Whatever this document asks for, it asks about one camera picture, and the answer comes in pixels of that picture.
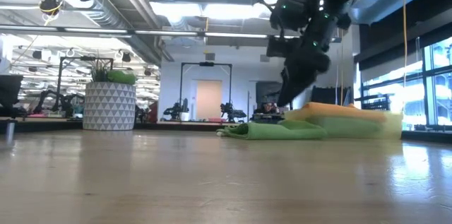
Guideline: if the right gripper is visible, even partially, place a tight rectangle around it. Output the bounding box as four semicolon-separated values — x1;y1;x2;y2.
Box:
266;15;353;108

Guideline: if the orange microfiber towel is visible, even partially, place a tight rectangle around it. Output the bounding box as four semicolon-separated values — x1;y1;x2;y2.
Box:
302;101;388;124

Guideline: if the green microfiber towel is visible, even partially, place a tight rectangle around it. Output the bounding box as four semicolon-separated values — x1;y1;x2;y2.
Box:
215;119;328;141

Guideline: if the person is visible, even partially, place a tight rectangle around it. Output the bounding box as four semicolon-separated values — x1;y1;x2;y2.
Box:
252;102;283;116

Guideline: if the long ceiling light bar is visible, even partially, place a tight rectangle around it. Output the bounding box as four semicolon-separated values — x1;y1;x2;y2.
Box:
0;25;301;41

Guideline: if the black round ceiling device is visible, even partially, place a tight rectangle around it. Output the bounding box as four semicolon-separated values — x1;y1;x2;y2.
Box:
38;0;64;17

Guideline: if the yellow plastic tray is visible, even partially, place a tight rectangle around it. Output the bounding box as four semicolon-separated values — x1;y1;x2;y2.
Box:
285;105;404;141

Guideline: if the light wooden door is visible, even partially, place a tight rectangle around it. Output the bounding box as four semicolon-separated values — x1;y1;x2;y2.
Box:
196;79;223;121

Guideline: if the succulent in white pot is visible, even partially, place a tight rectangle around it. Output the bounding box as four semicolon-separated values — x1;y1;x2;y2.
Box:
82;57;138;132

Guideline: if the black office chair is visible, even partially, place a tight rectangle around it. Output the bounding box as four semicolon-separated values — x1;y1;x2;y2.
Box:
0;74;25;119

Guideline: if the black wall monitor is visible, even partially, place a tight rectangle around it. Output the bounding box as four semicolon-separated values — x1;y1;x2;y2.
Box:
255;81;283;105

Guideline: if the black gantry frame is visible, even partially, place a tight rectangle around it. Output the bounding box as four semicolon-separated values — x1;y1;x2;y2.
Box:
179;61;233;112
54;56;114;112

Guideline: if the yellow hanging cable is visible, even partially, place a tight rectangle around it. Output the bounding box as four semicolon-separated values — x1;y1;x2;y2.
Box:
401;0;408;89

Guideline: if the silver metal post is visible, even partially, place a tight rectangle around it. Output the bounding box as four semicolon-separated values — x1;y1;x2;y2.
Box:
4;119;16;146

